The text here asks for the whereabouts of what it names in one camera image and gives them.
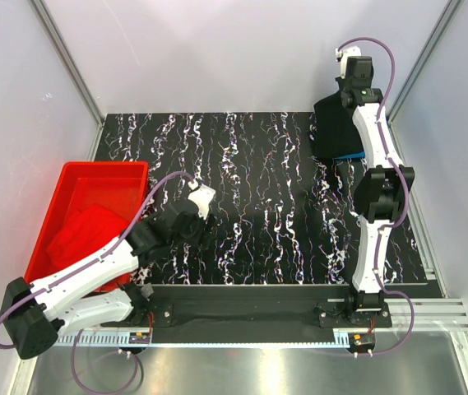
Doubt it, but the right connector board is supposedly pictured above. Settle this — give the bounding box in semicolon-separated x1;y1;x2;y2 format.
350;332;376;349

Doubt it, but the left connector board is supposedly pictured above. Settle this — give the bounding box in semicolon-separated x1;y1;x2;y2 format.
128;330;151;345

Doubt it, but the connector board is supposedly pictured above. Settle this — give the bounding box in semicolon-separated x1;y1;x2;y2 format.
350;332;376;349
128;330;151;345

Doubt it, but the red plastic bin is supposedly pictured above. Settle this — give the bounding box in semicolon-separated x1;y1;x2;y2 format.
24;161;149;282

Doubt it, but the left aluminium frame post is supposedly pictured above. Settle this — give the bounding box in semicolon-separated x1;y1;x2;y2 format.
28;0;105;126

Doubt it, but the folded blue t shirt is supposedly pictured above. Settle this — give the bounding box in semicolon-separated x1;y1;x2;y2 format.
331;117;391;161

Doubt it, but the red t shirt in bin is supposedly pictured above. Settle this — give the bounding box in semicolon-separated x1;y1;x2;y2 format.
46;204;129;271

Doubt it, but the right aluminium frame post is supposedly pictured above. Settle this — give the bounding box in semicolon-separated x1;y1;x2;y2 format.
387;0;463;121

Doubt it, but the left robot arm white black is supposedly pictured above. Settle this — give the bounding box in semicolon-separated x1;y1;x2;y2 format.
0;182;216;360

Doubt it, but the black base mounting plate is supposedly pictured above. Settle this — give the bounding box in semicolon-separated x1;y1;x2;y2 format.
120;285;392;345

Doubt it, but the aluminium frame post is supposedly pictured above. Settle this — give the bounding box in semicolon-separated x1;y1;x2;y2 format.
387;0;463;121
28;0;105;126

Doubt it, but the white cable duct strip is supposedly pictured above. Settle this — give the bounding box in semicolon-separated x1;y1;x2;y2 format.
77;329;350;349

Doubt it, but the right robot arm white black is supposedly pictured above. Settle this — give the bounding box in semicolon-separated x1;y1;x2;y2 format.
336;42;415;327

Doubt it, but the black t shirt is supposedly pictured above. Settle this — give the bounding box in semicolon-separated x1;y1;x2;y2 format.
313;92;351;159

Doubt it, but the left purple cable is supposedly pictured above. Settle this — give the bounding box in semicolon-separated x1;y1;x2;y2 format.
0;170;197;392

